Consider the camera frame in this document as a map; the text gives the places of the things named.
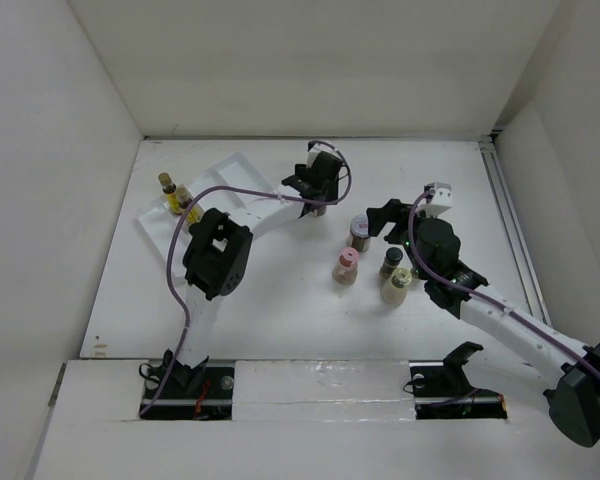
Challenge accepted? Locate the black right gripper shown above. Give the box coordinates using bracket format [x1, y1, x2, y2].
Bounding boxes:
[367, 198, 440, 280]

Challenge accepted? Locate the yellow label bottle gold cap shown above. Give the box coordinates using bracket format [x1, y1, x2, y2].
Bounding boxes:
[158, 172, 182, 216]

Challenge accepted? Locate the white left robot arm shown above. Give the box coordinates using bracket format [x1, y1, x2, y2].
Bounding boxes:
[168, 141, 348, 397]

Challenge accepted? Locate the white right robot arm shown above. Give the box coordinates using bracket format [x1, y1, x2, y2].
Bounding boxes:
[366, 191, 600, 447]

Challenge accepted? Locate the dark cap spice jar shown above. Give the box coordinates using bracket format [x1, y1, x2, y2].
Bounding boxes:
[379, 247, 403, 279]

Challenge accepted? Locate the pink cap spice bottle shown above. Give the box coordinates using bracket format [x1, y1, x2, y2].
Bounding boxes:
[332, 247, 359, 285]

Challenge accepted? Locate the cream cap sauce bottle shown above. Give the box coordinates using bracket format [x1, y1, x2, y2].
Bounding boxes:
[381, 268, 412, 306]

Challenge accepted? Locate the white divided organizer tray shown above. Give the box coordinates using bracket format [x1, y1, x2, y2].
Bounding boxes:
[136, 153, 301, 258]

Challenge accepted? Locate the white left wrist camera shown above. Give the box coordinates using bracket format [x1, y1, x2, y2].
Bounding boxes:
[306, 142, 340, 169]

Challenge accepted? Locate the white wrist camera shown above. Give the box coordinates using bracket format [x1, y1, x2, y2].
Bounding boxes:
[306, 142, 340, 169]
[421, 182, 453, 218]

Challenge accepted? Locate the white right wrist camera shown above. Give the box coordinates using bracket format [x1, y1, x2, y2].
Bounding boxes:
[421, 182, 453, 218]

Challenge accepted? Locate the aluminium rail right side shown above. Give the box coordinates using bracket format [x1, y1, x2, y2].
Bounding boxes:
[478, 135, 552, 326]

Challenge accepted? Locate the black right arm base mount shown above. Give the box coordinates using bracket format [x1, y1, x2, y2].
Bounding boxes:
[402, 342, 508, 420]

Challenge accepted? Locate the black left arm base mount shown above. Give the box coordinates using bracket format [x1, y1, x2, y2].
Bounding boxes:
[138, 350, 235, 421]

